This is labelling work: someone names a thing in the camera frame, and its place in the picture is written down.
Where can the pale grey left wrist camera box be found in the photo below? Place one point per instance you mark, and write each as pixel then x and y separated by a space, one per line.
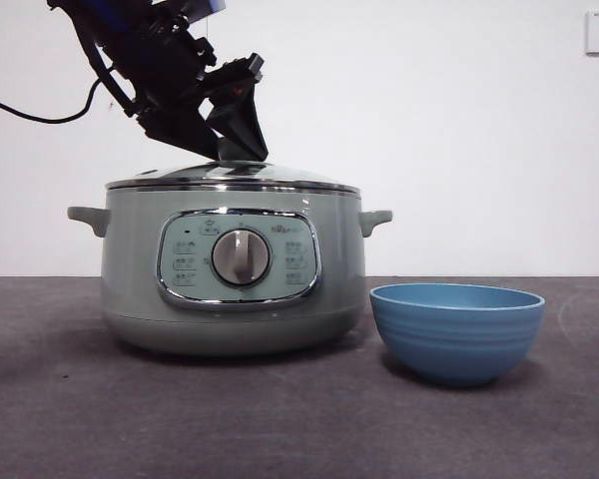
pixel 212 7

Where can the glass lid with green knob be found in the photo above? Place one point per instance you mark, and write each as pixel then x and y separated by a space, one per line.
pixel 279 174

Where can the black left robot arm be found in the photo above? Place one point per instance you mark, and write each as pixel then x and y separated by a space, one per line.
pixel 150 55

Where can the blue ribbed bowl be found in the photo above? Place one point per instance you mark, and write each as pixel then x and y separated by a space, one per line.
pixel 456 339

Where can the pale green electric steamer pot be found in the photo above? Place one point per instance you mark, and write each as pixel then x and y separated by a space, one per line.
pixel 130 259

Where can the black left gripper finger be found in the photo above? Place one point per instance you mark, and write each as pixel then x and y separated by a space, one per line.
pixel 184 127
pixel 244 125

